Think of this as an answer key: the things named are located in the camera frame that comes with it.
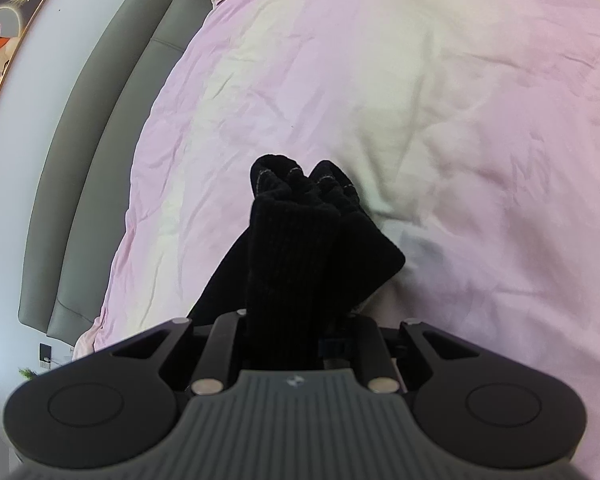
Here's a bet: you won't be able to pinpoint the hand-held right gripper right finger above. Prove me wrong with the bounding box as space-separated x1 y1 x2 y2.
347 312 481 395

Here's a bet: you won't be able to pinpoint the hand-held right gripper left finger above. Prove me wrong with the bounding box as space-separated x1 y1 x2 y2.
111 309 249 396

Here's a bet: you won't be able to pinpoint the black pants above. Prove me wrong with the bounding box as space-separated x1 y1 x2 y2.
186 154 407 372

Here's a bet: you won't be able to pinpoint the grey padded headboard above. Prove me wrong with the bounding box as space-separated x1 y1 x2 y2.
17 0 231 348

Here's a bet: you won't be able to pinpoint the pink floral bed sheet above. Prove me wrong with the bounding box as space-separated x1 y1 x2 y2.
72 0 600 426

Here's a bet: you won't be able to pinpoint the wall poster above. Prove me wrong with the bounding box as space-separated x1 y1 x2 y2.
0 0 58 161

